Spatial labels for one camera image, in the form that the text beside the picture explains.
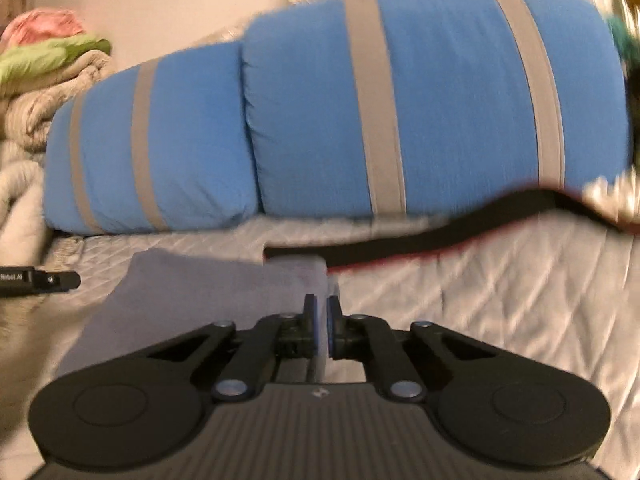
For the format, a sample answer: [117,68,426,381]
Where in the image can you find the quilted grey bedspread with lace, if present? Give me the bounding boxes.
[0,209,640,461]

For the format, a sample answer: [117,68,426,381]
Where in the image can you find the white patterned cloth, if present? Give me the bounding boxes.
[581,169,640,234]

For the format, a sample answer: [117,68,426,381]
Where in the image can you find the grey fleece pants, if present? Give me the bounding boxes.
[55,247,346,386]

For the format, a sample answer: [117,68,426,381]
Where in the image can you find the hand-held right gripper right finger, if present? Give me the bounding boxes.
[326,295,497,404]

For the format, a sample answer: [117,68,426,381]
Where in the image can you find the black strap with red edge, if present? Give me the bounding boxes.
[261,174,640,274]

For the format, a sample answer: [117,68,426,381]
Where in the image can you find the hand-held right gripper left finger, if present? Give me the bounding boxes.
[146,293,320,404]

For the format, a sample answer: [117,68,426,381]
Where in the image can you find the teal cloth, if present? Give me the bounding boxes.
[605,13,639,59]

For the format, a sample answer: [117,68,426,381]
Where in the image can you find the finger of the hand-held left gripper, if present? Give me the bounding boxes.
[33,270,82,292]

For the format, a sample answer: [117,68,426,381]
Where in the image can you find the pink cloth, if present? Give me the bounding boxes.
[0,8,87,52]

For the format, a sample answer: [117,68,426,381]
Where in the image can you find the blue pillow with grey stripes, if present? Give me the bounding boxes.
[41,39,259,237]
[241,0,634,222]

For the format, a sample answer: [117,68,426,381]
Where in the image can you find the beige fuzzy blanket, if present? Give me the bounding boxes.
[0,49,114,152]

